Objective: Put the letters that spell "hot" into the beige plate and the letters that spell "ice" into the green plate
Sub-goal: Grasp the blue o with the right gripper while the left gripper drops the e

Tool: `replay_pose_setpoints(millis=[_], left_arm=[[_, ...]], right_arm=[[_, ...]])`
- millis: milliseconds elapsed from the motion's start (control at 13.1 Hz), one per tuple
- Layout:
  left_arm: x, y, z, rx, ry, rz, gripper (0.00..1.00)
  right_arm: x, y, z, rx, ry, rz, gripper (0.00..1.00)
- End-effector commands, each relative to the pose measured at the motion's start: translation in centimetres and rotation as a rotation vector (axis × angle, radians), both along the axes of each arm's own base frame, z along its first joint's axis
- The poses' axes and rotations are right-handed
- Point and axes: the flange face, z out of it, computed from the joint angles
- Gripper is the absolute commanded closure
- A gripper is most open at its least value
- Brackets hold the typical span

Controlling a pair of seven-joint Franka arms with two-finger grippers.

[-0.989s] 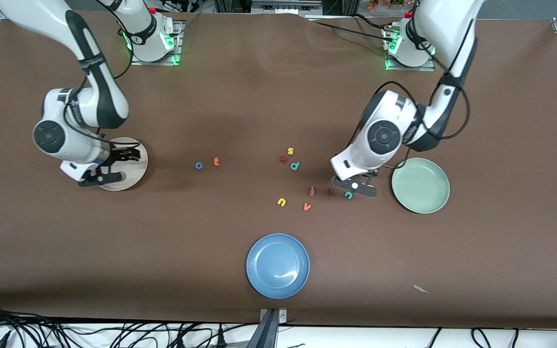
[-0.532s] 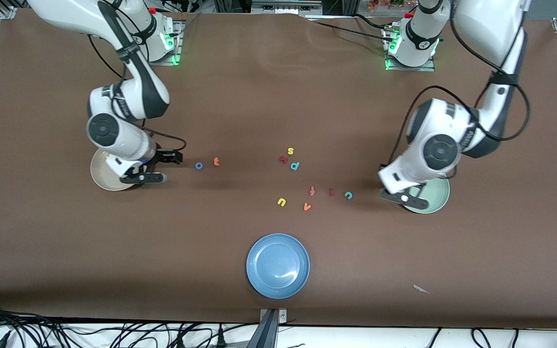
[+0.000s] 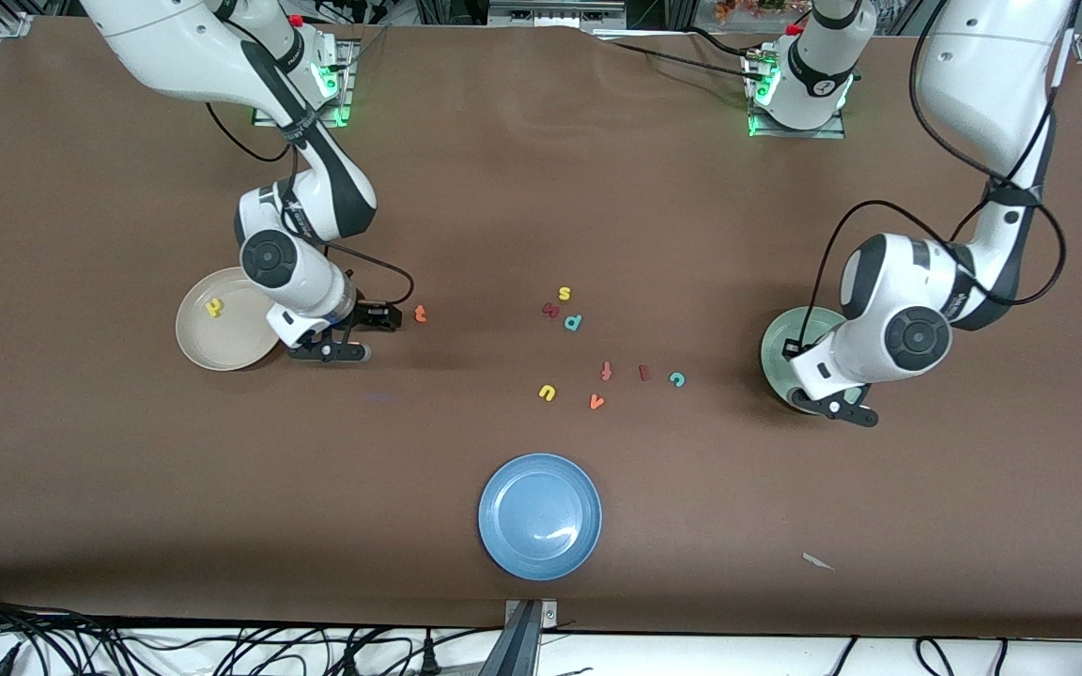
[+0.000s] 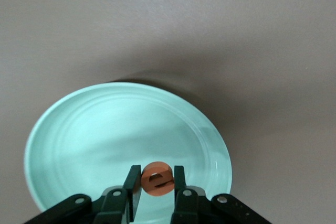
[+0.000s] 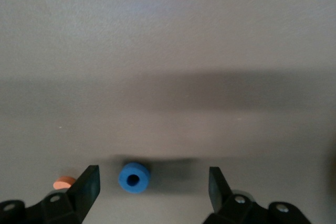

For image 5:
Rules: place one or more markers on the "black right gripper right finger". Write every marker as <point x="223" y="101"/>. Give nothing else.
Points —
<point x="216" y="192"/>

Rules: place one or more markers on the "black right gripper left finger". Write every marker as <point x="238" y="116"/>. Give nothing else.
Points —
<point x="86" y="190"/>

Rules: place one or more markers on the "orange foam letter t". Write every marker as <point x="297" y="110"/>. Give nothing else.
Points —
<point x="63" y="182"/>

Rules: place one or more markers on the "blue foam letter o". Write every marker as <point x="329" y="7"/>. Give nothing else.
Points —
<point x="145" y="178"/>

